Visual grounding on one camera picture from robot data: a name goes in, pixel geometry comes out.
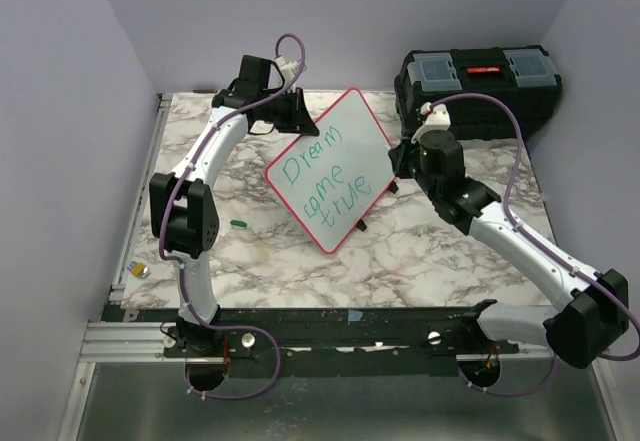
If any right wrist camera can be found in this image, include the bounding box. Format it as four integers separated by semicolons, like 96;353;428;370
410;102;451;144

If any pink framed whiteboard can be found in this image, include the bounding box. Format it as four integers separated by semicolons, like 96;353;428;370
265;88;394;254

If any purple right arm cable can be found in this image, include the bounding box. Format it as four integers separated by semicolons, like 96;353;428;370
429;93;640;396

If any yellow grey small object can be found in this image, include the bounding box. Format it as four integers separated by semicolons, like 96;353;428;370
127;261;149;279

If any aluminium frame rail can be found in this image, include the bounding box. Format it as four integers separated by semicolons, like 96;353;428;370
107;93;173;304

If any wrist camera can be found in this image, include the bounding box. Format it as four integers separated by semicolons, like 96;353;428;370
410;102;451;144
274;56;306;86

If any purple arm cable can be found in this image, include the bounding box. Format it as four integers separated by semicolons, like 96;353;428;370
158;33;281;401
429;93;640;396

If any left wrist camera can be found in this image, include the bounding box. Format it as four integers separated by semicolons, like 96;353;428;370
274;56;306;86

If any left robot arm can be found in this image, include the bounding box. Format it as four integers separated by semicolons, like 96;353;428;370
149;55;319;356

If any black toolbox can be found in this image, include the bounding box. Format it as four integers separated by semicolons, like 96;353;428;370
394;45;563;139

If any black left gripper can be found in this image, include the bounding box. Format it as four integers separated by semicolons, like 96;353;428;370
260;88;319;136

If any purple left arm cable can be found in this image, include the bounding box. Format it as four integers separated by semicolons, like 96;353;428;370
158;33;281;401

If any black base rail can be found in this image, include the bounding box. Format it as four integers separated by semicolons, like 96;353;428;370
101;305;518;381

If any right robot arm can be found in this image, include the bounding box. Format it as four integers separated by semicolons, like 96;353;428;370
388;130;631;369

